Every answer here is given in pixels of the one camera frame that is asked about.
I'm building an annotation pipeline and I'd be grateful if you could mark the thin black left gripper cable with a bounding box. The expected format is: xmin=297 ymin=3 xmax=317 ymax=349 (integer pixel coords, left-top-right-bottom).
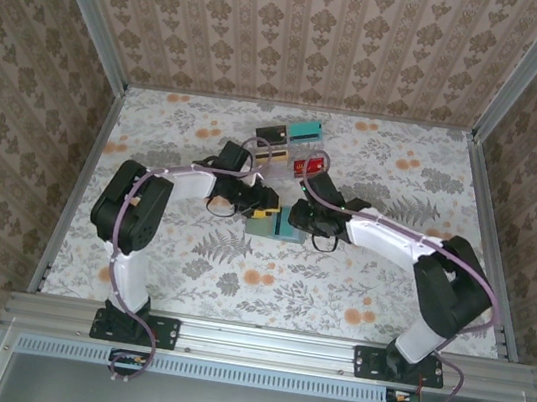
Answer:
xmin=204 ymin=195 xmax=240 ymax=222

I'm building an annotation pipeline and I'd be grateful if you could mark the aluminium table side rail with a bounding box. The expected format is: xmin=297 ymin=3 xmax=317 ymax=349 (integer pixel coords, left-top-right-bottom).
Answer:
xmin=25 ymin=76 xmax=129 ymax=303
xmin=436 ymin=132 xmax=537 ymax=365

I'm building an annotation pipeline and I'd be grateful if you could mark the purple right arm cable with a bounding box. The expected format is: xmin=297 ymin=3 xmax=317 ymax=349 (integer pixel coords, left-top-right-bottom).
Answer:
xmin=267 ymin=150 xmax=523 ymax=402

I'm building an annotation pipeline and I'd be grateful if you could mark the grey slotted cable duct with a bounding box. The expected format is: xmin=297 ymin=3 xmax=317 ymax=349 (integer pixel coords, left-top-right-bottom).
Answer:
xmin=14 ymin=330 xmax=393 ymax=402

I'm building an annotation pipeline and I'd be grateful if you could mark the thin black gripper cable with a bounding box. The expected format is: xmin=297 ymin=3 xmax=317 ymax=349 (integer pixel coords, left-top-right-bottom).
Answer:
xmin=204 ymin=195 xmax=240 ymax=222
xmin=307 ymin=230 xmax=346 ymax=258

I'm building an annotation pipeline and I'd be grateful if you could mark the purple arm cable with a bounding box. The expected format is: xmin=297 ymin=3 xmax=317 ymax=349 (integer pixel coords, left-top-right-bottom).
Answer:
xmin=88 ymin=117 xmax=274 ymax=400
xmin=267 ymin=150 xmax=523 ymax=402

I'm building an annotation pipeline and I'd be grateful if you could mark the yellow card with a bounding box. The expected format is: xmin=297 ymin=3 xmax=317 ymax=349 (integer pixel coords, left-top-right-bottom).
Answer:
xmin=251 ymin=202 xmax=283 ymax=223

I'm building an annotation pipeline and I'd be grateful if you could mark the long aluminium base rail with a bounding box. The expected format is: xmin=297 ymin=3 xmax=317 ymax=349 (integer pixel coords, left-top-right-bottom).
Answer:
xmin=1 ymin=286 xmax=537 ymax=402

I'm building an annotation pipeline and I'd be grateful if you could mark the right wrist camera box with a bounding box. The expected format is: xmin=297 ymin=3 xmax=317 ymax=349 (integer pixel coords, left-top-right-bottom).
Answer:
xmin=300 ymin=168 xmax=348 ymax=211

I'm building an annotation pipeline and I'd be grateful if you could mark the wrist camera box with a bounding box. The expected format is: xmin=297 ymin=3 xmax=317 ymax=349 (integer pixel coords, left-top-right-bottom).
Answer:
xmin=300 ymin=168 xmax=348 ymax=211
xmin=215 ymin=138 xmax=272 ymax=184

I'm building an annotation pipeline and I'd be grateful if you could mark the floral patterned table cover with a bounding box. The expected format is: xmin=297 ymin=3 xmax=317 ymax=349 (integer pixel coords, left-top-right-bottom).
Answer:
xmin=39 ymin=72 xmax=535 ymax=364

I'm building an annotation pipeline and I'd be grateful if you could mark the clear acrylic card organizer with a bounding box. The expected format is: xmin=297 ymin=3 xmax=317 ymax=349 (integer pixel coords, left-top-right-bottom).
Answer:
xmin=247 ymin=111 xmax=336 ymax=188

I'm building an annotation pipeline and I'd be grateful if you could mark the aluminium corner post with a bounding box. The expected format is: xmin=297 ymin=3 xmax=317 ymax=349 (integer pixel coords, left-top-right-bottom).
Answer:
xmin=21 ymin=0 xmax=143 ymax=93
xmin=470 ymin=0 xmax=537 ymax=151

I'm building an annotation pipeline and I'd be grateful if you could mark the grey green card holder wallet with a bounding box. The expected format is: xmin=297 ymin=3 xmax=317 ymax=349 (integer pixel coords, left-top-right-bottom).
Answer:
xmin=242 ymin=201 xmax=311 ymax=246

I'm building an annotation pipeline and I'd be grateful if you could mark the orange card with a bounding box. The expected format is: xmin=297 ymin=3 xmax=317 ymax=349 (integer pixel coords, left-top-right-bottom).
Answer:
xmin=252 ymin=144 xmax=291 ymax=168

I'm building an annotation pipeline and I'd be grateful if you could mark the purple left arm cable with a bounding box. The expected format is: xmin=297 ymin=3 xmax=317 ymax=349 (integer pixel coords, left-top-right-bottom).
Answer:
xmin=88 ymin=117 xmax=274 ymax=400

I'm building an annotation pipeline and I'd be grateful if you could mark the black connector block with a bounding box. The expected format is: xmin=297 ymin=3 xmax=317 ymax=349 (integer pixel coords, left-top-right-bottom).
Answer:
xmin=107 ymin=346 xmax=152 ymax=372
xmin=383 ymin=385 xmax=424 ymax=402

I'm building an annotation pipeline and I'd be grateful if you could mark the thin aluminium rear rail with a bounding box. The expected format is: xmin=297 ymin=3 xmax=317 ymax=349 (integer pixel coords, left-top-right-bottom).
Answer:
xmin=124 ymin=77 xmax=477 ymax=139

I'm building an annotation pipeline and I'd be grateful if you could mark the thin black right gripper cable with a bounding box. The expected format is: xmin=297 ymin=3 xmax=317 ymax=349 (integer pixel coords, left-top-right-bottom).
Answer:
xmin=307 ymin=230 xmax=346 ymax=258

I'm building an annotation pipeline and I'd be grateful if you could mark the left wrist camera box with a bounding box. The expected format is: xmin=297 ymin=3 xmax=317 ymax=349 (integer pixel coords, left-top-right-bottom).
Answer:
xmin=215 ymin=138 xmax=272 ymax=184

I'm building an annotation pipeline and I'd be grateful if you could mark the red card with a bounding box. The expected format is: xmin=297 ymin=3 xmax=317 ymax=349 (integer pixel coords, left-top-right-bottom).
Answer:
xmin=291 ymin=152 xmax=329 ymax=180

